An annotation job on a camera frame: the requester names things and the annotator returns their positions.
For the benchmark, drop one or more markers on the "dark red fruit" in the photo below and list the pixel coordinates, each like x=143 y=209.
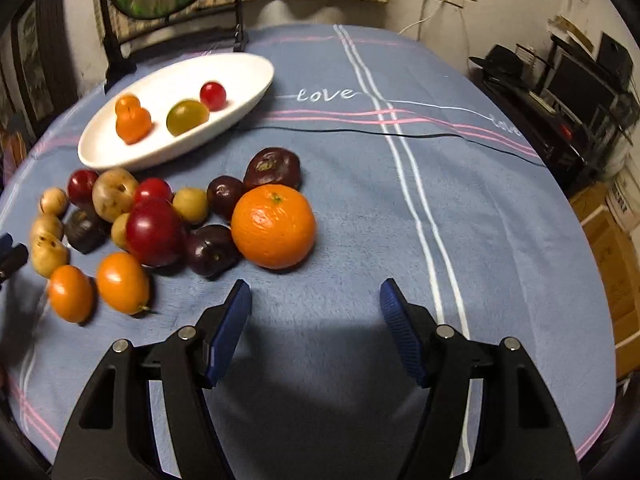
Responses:
x=82 y=185

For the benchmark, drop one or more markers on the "large tan fruit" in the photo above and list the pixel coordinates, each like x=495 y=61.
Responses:
x=114 y=194

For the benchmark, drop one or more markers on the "oval orange fruit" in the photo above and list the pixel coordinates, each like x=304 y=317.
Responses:
x=71 y=293
x=122 y=283

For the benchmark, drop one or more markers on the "black speaker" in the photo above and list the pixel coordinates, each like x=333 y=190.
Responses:
x=615 y=57

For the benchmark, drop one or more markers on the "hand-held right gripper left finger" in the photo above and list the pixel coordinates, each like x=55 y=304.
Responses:
x=230 y=325

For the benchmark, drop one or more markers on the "lumpy orange fruit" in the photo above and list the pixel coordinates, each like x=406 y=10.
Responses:
x=133 y=127

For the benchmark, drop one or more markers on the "white oval plate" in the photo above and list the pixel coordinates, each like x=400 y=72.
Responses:
x=235 y=77

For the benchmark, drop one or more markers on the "small orange fruit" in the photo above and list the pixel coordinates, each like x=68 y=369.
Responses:
x=127 y=104

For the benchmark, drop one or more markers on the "red cherry tomato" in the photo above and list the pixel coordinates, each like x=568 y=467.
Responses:
x=213 y=96

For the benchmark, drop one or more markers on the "dark purple plum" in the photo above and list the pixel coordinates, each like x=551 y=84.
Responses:
x=225 y=196
x=211 y=251

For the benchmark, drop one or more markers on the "white bucket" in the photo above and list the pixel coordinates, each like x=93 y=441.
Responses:
x=622 y=180

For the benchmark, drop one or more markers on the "small red fruit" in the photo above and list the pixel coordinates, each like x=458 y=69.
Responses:
x=152 y=189

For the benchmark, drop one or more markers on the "black cabinet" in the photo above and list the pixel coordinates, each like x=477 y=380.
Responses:
x=545 y=145

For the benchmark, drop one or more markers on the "small yellow fruit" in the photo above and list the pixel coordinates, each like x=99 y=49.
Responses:
x=190 y=205
x=119 y=230

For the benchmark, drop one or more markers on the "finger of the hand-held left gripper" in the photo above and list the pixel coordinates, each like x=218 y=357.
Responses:
x=12 y=260

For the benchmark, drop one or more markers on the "green yellow tomato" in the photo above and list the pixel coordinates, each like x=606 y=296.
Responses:
x=186 y=118

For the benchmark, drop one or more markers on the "large orange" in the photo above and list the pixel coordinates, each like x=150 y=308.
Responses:
x=273 y=226

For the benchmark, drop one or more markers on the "small tan fruit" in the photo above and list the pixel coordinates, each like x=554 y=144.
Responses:
x=49 y=256
x=46 y=226
x=53 y=201

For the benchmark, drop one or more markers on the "dark brown fruit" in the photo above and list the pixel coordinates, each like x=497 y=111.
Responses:
x=85 y=231

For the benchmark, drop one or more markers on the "black hat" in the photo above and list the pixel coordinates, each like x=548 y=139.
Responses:
x=502 y=62

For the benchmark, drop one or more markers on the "black monitor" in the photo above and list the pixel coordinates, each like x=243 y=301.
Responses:
x=575 y=90

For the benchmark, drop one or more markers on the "dark picture frame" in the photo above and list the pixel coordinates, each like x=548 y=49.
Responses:
x=35 y=60

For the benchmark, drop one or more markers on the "large dark purple fruit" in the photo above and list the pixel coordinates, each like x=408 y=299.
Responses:
x=272 y=167

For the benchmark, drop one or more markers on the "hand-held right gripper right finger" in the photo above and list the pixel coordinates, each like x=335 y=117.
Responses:
x=400 y=325

